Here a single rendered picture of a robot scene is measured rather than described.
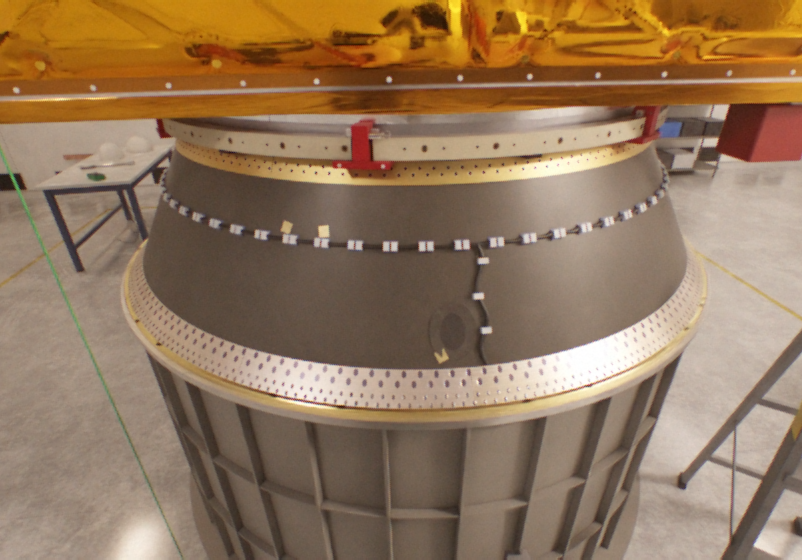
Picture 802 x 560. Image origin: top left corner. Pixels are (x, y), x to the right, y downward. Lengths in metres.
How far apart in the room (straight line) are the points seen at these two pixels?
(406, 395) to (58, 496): 2.15
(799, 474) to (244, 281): 1.49
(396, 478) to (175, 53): 1.09
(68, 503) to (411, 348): 2.12
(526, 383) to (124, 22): 1.10
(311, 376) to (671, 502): 1.95
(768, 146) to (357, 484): 1.38
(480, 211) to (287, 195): 0.46
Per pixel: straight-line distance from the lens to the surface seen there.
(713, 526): 2.59
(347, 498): 1.33
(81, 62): 1.16
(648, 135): 1.34
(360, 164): 0.97
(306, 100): 1.05
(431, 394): 1.01
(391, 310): 1.00
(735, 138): 1.52
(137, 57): 1.11
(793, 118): 1.52
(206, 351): 1.23
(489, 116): 1.03
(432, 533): 1.43
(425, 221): 1.00
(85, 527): 2.66
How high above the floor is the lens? 1.90
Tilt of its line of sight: 29 degrees down
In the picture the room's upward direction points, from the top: 1 degrees counter-clockwise
